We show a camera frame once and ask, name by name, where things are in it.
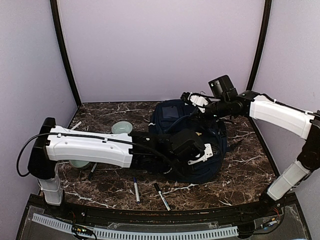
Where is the black white marker front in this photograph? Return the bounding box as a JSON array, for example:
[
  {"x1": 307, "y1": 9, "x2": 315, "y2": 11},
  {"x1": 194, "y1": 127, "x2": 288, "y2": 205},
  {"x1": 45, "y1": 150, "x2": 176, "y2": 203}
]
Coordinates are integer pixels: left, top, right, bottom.
[{"x1": 153, "y1": 182, "x2": 171, "y2": 212}]

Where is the navy blue student backpack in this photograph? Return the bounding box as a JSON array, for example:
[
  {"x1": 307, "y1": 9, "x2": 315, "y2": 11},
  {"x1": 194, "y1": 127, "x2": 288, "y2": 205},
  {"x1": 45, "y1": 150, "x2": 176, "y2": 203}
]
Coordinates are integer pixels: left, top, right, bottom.
[{"x1": 148, "y1": 99, "x2": 228, "y2": 184}]

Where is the blue marker pen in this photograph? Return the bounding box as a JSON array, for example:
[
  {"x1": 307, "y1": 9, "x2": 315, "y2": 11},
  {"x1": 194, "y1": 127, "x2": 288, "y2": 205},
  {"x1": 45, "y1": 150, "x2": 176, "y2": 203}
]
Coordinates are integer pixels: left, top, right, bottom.
[{"x1": 133, "y1": 177, "x2": 141, "y2": 204}]

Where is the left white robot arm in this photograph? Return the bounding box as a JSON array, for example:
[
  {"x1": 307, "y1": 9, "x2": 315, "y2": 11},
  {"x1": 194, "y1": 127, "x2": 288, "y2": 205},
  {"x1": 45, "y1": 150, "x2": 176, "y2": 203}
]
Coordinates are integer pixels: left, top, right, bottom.
[{"x1": 16, "y1": 117, "x2": 207, "y2": 218}]

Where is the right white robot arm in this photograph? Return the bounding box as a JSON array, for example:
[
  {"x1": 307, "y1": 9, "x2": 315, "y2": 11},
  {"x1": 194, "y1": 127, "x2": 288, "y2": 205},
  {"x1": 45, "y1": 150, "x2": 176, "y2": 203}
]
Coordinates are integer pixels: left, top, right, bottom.
[{"x1": 187, "y1": 75, "x2": 320, "y2": 217}]

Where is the far celadon green bowl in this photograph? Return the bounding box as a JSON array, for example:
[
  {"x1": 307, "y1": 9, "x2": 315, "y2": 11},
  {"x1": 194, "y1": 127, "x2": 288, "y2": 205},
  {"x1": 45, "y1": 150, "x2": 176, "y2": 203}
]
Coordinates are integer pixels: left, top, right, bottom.
[{"x1": 111, "y1": 121, "x2": 133, "y2": 134}]

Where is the celadon green bowl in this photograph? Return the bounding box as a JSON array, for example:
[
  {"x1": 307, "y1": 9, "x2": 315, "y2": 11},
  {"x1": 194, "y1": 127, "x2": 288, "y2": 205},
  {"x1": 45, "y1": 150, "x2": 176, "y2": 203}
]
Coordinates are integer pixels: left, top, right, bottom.
[
  {"x1": 111, "y1": 121, "x2": 133, "y2": 134},
  {"x1": 69, "y1": 160, "x2": 90, "y2": 169}
]

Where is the black marker left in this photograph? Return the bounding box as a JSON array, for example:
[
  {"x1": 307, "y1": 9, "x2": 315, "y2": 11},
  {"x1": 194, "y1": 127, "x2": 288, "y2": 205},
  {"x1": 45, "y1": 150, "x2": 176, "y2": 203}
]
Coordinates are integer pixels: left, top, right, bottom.
[{"x1": 87, "y1": 162, "x2": 98, "y2": 181}]

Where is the near celadon green bowl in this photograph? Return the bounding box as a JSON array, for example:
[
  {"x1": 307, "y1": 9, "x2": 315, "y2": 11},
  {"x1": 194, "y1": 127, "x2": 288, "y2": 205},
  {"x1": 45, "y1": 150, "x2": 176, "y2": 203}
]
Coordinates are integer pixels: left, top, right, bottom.
[{"x1": 69, "y1": 160, "x2": 90, "y2": 169}]

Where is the red white marker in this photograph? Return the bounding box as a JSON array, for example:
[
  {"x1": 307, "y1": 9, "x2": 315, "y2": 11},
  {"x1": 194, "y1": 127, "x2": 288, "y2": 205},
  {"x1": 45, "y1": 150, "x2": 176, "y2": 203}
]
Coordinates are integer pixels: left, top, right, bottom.
[{"x1": 71, "y1": 121, "x2": 82, "y2": 130}]

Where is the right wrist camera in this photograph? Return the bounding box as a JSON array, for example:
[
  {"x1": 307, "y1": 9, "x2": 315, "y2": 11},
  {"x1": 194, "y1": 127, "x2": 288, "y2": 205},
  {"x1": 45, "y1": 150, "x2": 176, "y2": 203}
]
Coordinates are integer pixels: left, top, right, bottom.
[{"x1": 180, "y1": 92, "x2": 209, "y2": 110}]

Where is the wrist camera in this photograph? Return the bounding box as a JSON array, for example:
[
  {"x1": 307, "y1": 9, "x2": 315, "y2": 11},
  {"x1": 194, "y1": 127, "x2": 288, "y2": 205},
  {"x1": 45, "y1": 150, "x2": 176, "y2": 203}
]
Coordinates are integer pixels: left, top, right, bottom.
[
  {"x1": 187, "y1": 143, "x2": 214, "y2": 165},
  {"x1": 180, "y1": 92, "x2": 209, "y2": 110}
]

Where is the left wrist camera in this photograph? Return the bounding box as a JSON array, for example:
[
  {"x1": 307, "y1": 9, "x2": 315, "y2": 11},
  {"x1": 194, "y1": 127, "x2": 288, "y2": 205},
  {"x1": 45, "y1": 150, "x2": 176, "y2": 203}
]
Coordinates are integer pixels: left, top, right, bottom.
[{"x1": 187, "y1": 143, "x2": 214, "y2": 165}]

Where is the black front rail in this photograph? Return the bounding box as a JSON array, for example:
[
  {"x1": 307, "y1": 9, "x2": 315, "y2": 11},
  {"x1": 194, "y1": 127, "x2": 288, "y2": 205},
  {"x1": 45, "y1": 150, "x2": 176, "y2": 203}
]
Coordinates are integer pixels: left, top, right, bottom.
[{"x1": 27, "y1": 193, "x2": 298, "y2": 227}]

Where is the right black frame post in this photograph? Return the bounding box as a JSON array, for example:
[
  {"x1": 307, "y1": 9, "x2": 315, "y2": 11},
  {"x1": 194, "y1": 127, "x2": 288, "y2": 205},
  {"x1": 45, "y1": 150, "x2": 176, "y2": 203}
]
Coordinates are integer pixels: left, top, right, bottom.
[{"x1": 242, "y1": 0, "x2": 273, "y2": 102}]

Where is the white slotted cable duct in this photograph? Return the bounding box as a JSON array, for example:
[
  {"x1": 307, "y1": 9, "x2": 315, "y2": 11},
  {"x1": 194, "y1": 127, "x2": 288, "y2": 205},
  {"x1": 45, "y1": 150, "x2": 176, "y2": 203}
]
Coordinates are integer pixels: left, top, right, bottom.
[{"x1": 31, "y1": 213, "x2": 239, "y2": 240}]

